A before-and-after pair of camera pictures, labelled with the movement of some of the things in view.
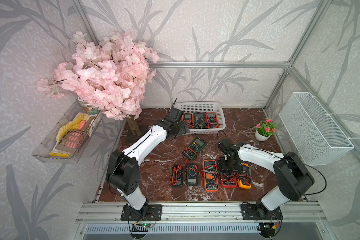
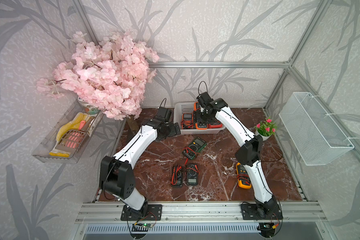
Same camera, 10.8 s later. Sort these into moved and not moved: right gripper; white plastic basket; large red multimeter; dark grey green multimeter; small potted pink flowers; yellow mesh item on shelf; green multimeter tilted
Moved: large red multimeter; right gripper
Not moved: yellow mesh item on shelf; dark grey green multimeter; small potted pink flowers; white plastic basket; green multimeter tilted
